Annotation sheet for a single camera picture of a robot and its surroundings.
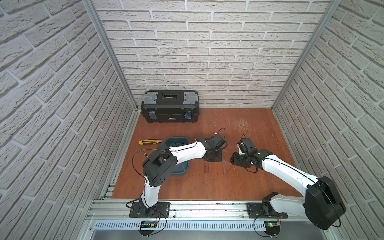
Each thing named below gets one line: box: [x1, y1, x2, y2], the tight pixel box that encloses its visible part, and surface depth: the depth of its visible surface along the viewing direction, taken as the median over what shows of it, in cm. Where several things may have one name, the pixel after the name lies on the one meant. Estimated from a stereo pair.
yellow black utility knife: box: [138, 139, 163, 145], surface depth 100 cm
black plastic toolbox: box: [141, 89, 200, 123], surface depth 103 cm
